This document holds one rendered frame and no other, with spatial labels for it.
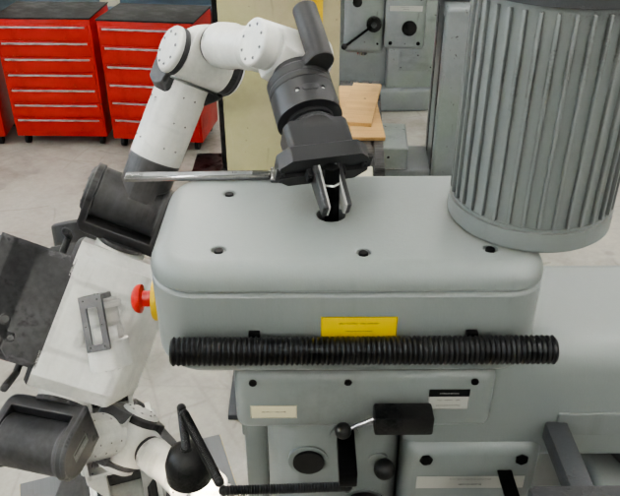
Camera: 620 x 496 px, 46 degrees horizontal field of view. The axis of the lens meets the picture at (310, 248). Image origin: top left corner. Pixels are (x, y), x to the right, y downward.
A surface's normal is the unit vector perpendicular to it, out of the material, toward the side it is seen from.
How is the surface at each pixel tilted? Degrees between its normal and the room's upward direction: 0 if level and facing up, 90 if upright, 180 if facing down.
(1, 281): 58
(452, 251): 0
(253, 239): 0
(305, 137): 31
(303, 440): 90
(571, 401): 90
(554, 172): 90
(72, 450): 91
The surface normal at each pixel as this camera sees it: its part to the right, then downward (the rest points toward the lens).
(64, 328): 0.28, -0.03
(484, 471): 0.00, 0.52
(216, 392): 0.00, -0.85
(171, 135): 0.51, 0.39
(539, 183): -0.24, 0.51
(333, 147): 0.15, -0.48
